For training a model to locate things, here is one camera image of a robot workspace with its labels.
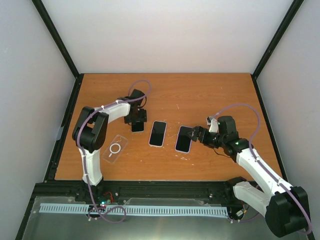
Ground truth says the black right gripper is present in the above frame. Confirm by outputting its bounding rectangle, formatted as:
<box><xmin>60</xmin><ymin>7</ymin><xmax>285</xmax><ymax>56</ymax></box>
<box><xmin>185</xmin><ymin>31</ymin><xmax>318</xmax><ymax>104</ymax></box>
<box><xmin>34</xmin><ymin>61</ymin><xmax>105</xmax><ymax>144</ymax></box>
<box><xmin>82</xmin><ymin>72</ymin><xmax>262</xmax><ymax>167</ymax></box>
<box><xmin>186</xmin><ymin>125</ymin><xmax>226</xmax><ymax>149</ymax></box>

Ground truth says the clear magsafe phone case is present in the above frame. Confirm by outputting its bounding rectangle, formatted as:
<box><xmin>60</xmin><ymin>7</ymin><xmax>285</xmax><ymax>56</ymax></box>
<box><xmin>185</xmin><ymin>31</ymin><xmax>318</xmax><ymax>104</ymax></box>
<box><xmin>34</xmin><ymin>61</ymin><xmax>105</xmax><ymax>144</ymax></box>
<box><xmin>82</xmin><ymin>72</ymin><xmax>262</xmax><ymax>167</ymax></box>
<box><xmin>102</xmin><ymin>135</ymin><xmax>129</xmax><ymax>164</ymax></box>

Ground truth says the light blue slotted cable duct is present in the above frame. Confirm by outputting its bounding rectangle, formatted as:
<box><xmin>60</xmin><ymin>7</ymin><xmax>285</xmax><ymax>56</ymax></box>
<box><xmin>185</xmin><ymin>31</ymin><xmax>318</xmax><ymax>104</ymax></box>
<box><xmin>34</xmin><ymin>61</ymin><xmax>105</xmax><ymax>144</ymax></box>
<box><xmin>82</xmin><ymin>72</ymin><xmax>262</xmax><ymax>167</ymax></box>
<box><xmin>38</xmin><ymin>203</ymin><xmax>229</xmax><ymax>218</ymax></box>

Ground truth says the lavender phone case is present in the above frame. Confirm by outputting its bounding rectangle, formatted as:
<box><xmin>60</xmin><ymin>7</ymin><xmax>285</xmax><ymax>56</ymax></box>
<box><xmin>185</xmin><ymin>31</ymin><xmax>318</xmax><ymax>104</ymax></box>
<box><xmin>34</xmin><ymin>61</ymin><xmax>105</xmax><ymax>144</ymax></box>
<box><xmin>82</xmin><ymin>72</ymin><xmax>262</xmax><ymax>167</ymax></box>
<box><xmin>174</xmin><ymin>125</ymin><xmax>194</xmax><ymax>153</ymax></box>

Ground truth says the black aluminium frame rail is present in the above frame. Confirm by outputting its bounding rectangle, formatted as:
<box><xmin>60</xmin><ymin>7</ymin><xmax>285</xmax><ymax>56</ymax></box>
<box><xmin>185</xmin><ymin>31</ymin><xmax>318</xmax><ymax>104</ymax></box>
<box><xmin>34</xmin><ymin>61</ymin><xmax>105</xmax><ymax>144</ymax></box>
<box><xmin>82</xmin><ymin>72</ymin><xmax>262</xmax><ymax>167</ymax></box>
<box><xmin>31</xmin><ymin>180</ymin><xmax>245</xmax><ymax>207</ymax></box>

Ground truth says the small green led circuit board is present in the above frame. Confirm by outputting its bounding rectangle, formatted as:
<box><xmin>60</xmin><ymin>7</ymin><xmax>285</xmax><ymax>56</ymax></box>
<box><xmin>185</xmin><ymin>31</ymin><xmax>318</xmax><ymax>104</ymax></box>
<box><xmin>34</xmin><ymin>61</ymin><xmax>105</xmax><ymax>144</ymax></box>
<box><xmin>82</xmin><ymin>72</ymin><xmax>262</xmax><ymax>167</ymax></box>
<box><xmin>98</xmin><ymin>192</ymin><xmax>114</xmax><ymax>207</ymax></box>

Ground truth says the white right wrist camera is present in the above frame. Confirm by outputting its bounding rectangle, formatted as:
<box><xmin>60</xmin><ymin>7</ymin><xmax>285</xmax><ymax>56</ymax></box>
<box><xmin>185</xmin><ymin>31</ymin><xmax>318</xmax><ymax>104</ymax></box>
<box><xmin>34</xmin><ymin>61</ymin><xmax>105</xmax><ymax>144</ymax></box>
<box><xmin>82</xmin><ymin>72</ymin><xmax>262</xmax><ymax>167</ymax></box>
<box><xmin>206</xmin><ymin>116</ymin><xmax>219</xmax><ymax>133</ymax></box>

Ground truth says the black phone face up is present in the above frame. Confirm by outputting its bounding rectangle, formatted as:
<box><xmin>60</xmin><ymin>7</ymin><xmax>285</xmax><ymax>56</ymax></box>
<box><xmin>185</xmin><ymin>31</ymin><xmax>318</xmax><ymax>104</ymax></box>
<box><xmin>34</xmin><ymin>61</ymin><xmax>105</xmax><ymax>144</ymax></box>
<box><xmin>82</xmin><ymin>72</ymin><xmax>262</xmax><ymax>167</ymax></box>
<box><xmin>131</xmin><ymin>121</ymin><xmax>145</xmax><ymax>133</ymax></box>

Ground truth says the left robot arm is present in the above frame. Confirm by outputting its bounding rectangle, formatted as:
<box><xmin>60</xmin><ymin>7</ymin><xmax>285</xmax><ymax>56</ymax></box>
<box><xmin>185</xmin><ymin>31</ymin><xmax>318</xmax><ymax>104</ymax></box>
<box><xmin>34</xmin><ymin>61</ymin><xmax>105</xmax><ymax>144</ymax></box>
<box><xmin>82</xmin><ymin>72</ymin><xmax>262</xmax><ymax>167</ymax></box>
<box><xmin>72</xmin><ymin>89</ymin><xmax>147</xmax><ymax>202</ymax></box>

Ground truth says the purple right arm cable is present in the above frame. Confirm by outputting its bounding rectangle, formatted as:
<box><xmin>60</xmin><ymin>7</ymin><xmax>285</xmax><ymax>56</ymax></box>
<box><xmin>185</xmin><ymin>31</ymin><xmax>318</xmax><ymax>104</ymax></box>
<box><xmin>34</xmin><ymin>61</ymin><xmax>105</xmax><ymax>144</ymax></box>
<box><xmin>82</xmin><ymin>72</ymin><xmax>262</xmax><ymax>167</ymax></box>
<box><xmin>208</xmin><ymin>103</ymin><xmax>313</xmax><ymax>235</ymax></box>

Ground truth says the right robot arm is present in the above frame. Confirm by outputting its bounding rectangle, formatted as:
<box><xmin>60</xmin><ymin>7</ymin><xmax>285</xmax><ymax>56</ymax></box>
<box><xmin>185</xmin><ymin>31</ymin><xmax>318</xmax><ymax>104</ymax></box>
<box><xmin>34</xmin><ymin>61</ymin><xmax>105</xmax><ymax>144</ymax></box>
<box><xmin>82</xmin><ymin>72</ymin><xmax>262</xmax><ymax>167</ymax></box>
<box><xmin>186</xmin><ymin>116</ymin><xmax>312</xmax><ymax>238</ymax></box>

